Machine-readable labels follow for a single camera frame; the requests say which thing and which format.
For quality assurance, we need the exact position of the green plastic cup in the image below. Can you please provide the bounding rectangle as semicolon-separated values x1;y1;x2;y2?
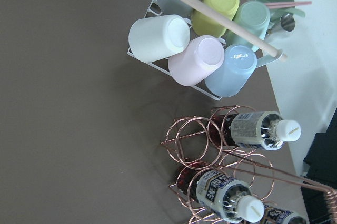
225;1;271;52

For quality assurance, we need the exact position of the yellow plastic cup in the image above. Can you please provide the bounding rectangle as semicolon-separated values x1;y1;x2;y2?
191;0;240;38

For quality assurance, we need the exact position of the pink plastic cup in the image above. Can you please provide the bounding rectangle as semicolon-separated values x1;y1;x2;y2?
168;35;224;86

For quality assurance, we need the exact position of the blue plastic cup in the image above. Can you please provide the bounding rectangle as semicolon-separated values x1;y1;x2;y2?
205;44;257;97

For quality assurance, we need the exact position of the steel jigger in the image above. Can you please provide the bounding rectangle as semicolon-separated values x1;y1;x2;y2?
267;13;295;35

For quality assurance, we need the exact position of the tea bottle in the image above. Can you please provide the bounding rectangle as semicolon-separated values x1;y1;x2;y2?
259;204;307;224
175;165;264;223
209;111;301;151

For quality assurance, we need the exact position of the copper wire bottle basket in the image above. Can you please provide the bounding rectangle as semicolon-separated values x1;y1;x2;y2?
161;116;336;223

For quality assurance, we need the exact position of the white plastic cup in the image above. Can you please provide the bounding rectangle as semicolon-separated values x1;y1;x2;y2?
128;15;190;63

